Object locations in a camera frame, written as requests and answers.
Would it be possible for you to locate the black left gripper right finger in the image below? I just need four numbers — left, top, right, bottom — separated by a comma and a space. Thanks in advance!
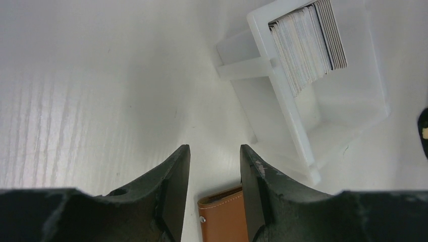
240, 145, 427, 241

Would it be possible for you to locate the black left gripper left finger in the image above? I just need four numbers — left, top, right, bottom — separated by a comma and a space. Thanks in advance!
1, 145, 190, 241

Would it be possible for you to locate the brown leather card holder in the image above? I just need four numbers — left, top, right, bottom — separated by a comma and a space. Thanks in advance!
197, 186, 249, 242

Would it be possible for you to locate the clear acrylic card box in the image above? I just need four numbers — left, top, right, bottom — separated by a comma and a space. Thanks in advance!
217, 1, 390, 185

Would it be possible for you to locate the stack of white cards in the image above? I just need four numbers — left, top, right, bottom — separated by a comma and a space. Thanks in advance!
269, 1, 348, 97

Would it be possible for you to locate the black patterned blanket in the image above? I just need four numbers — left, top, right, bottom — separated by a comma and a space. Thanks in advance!
417, 107, 428, 158

